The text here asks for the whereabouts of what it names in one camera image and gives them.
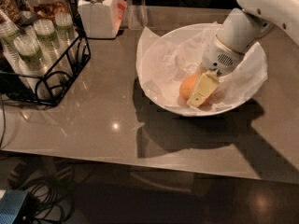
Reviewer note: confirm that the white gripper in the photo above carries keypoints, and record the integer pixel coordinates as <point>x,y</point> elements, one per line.
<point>219,58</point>

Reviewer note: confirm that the orange fruit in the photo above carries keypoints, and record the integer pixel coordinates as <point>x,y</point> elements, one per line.
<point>186,87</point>

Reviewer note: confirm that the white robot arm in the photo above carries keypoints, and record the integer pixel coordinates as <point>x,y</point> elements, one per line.
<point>254,18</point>

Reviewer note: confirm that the white bowl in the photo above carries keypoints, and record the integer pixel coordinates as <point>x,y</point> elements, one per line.
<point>155,78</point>

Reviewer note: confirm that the white paper liner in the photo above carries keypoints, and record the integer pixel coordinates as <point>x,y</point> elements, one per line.
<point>168,56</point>

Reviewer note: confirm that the clear acrylic stand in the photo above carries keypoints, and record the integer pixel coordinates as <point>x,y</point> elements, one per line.
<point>137,14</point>

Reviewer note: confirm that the white ceramic jar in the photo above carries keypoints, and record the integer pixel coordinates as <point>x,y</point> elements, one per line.
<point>101,19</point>

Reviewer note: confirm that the plastic cup stack right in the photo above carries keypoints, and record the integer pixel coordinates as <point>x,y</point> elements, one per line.
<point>67,34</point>

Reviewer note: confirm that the plastic cup stack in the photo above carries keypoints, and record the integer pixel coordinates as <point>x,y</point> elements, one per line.
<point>8,33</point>
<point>34,65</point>
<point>67,34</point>
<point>50,43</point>

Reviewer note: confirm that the plastic cup stack middle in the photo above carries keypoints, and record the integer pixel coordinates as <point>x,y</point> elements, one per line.
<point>50,43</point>

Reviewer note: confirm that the glass jar with snacks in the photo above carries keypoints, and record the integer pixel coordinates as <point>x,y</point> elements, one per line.
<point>46,9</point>

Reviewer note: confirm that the plastic cup stack front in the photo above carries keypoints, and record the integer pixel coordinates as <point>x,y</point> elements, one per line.
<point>34,65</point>

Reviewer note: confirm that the plastic cup stack left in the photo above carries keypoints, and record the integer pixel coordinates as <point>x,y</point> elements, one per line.
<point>8,33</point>

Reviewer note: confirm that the blue box on floor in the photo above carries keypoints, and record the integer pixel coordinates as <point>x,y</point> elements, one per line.
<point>11,206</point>

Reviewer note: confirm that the black wire rack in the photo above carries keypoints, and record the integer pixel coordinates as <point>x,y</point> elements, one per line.
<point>11,10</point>

